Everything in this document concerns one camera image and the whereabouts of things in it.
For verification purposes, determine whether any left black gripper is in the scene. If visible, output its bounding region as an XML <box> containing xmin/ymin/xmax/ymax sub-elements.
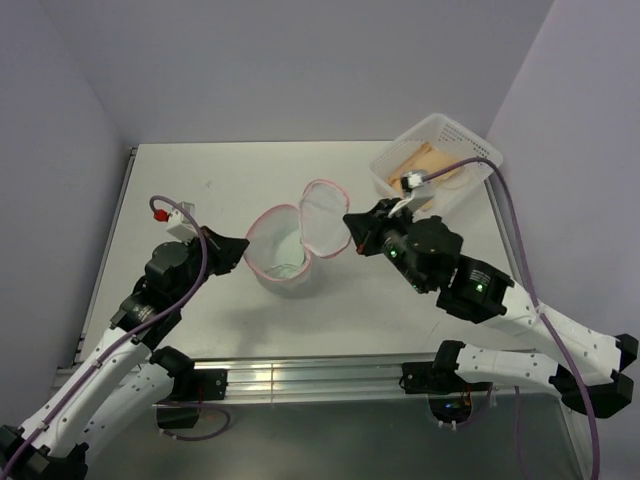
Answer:
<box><xmin>172</xmin><ymin>225</ymin><xmax>249</xmax><ymax>307</ymax></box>

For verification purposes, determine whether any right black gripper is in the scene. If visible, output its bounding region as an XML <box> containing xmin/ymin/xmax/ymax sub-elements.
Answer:
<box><xmin>342</xmin><ymin>197</ymin><xmax>429</xmax><ymax>293</ymax></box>

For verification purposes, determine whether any white mesh laundry bag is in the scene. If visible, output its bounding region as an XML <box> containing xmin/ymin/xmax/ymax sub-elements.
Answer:
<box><xmin>244</xmin><ymin>179</ymin><xmax>351</xmax><ymax>298</ymax></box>

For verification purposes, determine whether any mint green bra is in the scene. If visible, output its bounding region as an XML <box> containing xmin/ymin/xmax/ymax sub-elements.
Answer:
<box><xmin>261</xmin><ymin>228</ymin><xmax>306</xmax><ymax>280</ymax></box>

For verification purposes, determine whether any beige bra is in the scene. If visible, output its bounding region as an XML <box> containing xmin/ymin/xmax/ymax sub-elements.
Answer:
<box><xmin>387</xmin><ymin>142</ymin><xmax>471</xmax><ymax>192</ymax></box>

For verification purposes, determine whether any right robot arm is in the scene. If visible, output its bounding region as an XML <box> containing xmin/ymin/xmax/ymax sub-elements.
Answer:
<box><xmin>343</xmin><ymin>200</ymin><xmax>639</xmax><ymax>418</ymax></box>

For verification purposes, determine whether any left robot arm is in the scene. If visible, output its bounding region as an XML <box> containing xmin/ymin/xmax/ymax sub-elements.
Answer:
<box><xmin>1</xmin><ymin>227</ymin><xmax>250</xmax><ymax>479</ymax></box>

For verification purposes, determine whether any white plastic basket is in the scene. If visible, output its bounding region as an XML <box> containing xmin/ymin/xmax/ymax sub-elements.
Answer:
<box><xmin>370</xmin><ymin>113</ymin><xmax>503</xmax><ymax>217</ymax></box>

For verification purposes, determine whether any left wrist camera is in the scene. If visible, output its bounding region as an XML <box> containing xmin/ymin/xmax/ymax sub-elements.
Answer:
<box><xmin>152</xmin><ymin>202</ymin><xmax>197</xmax><ymax>243</ymax></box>

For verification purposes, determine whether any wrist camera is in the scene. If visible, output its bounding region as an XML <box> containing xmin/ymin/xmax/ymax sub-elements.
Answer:
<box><xmin>388</xmin><ymin>170</ymin><xmax>435</xmax><ymax>218</ymax></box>
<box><xmin>152</xmin><ymin>202</ymin><xmax>197</xmax><ymax>243</ymax></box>

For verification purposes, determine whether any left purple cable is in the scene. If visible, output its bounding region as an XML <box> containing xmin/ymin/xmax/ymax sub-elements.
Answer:
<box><xmin>2</xmin><ymin>195</ymin><xmax>209</xmax><ymax>471</ymax></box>

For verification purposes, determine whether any purple cable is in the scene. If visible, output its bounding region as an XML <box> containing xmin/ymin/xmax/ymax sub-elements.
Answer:
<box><xmin>424</xmin><ymin>156</ymin><xmax>601</xmax><ymax>480</ymax></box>
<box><xmin>2</xmin><ymin>195</ymin><xmax>209</xmax><ymax>471</ymax></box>

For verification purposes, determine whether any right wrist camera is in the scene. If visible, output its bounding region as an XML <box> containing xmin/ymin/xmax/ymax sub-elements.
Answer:
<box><xmin>388</xmin><ymin>170</ymin><xmax>435</xmax><ymax>218</ymax></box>

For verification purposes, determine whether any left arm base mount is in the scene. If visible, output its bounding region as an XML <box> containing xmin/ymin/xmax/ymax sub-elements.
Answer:
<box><xmin>156</xmin><ymin>369</ymin><xmax>231</xmax><ymax>442</ymax></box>

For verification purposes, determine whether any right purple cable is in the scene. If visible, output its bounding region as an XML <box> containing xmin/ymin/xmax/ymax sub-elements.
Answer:
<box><xmin>424</xmin><ymin>156</ymin><xmax>601</xmax><ymax>480</ymax></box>

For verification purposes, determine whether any aluminium table frame rail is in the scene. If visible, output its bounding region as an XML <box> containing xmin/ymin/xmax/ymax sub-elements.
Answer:
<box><xmin>47</xmin><ymin>352</ymin><xmax>574</xmax><ymax>409</ymax></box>

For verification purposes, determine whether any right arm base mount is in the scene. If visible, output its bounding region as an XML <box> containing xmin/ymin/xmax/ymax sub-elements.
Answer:
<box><xmin>398</xmin><ymin>362</ymin><xmax>473</xmax><ymax>428</ymax></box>

